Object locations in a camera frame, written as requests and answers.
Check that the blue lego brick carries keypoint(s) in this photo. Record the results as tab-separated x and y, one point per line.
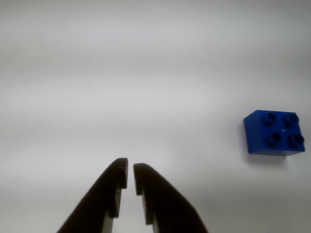
257	138

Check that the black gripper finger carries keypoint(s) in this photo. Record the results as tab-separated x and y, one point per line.
102	201
167	206

